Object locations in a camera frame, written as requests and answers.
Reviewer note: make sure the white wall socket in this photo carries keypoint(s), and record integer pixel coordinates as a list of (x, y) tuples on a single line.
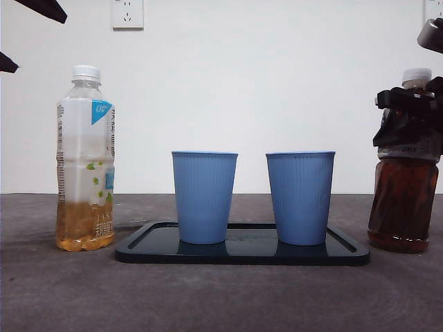
[(434, 8), (127, 14)]

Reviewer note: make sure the jasmine tea bottle white label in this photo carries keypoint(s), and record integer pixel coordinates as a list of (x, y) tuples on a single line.
[(81, 145)]

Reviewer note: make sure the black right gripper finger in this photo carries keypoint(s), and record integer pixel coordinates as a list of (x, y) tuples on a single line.
[(408, 126), (398, 98)]

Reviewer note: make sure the dark blue flat tray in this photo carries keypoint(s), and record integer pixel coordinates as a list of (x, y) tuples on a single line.
[(242, 254)]

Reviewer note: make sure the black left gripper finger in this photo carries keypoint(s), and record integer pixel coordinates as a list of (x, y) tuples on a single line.
[(7, 64), (48, 8)]

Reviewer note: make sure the dark oolong tea bottle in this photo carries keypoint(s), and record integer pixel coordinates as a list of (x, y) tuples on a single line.
[(398, 207)]

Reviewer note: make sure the blue ribbed plastic cup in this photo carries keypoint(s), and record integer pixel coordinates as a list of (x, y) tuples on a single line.
[(300, 197), (204, 197)]

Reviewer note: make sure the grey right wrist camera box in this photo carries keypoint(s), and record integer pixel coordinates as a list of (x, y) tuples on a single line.
[(432, 36)]

